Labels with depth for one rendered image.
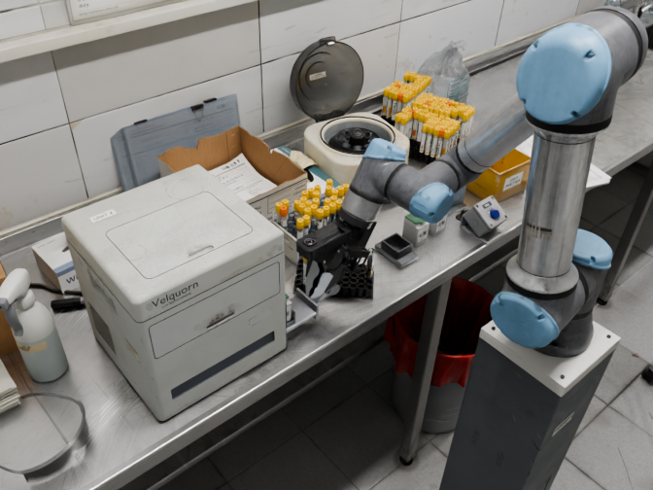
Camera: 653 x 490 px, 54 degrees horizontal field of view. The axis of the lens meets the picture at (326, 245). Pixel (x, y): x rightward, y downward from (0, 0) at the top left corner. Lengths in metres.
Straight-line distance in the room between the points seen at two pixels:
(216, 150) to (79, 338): 0.60
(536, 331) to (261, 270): 0.47
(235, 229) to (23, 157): 0.61
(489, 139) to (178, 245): 0.57
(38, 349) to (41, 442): 0.16
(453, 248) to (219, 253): 0.69
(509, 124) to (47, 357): 0.91
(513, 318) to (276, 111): 0.99
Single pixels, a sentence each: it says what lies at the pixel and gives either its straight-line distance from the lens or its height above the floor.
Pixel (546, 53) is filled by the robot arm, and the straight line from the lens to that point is 0.91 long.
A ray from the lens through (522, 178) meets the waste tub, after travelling 1.77.
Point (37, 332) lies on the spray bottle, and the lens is 1.23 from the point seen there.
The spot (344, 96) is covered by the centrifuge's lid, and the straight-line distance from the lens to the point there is 1.87.
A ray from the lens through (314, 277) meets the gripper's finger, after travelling 1.30.
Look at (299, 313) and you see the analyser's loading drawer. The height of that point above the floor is 0.91.
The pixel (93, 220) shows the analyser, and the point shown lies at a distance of 1.16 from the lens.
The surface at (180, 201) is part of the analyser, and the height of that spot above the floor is 1.17.
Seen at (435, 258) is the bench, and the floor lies 0.88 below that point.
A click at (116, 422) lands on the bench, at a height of 0.87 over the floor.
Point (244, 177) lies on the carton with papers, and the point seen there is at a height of 0.94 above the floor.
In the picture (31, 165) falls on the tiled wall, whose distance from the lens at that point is 1.56.
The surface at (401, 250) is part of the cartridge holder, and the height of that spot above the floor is 0.91.
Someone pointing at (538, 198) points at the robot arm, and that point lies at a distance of 1.02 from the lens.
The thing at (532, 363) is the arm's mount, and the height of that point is 0.90.
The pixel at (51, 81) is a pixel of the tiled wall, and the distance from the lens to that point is 1.50.
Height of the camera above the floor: 1.85
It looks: 39 degrees down
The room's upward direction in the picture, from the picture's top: 2 degrees clockwise
